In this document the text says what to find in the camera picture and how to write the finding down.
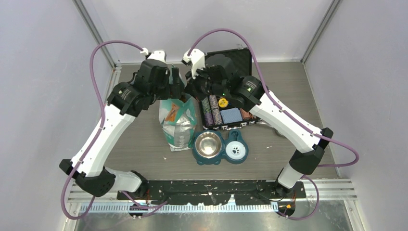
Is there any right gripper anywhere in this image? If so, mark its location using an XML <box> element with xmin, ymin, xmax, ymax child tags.
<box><xmin>184</xmin><ymin>64</ymin><xmax>227</xmax><ymax>103</ymax></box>

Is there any green pet food bag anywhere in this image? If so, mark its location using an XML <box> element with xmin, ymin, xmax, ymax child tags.
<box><xmin>159</xmin><ymin>93</ymin><xmax>197</xmax><ymax>152</ymax></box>

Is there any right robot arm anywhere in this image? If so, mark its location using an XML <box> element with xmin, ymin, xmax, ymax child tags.
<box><xmin>182</xmin><ymin>49</ymin><xmax>333</xmax><ymax>198</ymax></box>

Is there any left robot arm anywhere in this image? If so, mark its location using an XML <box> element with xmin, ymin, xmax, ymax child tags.
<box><xmin>59</xmin><ymin>59</ymin><xmax>184</xmax><ymax>199</ymax></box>

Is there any teal double pet bowl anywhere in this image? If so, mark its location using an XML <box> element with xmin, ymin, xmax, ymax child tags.
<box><xmin>192</xmin><ymin>129</ymin><xmax>249</xmax><ymax>166</ymax></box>

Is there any yellow big blind button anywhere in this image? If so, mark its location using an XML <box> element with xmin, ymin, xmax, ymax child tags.
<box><xmin>218</xmin><ymin>98</ymin><xmax>229</xmax><ymax>108</ymax></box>

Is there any black poker chip case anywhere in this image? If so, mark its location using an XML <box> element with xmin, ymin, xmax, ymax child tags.
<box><xmin>199</xmin><ymin>48</ymin><xmax>261</xmax><ymax>130</ymax></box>

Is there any blue card deck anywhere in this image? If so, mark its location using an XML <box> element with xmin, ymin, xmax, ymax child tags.
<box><xmin>220</xmin><ymin>108</ymin><xmax>242</xmax><ymax>124</ymax></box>

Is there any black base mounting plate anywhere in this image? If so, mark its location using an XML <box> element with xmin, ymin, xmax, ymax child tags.
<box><xmin>117</xmin><ymin>180</ymin><xmax>306</xmax><ymax>205</ymax></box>

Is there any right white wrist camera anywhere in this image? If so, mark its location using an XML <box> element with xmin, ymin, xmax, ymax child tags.
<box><xmin>181</xmin><ymin>48</ymin><xmax>205</xmax><ymax>79</ymax></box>

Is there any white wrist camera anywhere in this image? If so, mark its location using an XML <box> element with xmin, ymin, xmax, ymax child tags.
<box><xmin>181</xmin><ymin>48</ymin><xmax>205</xmax><ymax>79</ymax></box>
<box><xmin>140</xmin><ymin>48</ymin><xmax>166</xmax><ymax>64</ymax></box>

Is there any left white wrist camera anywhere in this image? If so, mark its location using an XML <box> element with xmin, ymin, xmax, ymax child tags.
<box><xmin>140</xmin><ymin>48</ymin><xmax>166</xmax><ymax>64</ymax></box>

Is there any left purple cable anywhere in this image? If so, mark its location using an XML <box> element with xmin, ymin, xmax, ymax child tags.
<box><xmin>60</xmin><ymin>40</ymin><xmax>169</xmax><ymax>220</ymax></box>

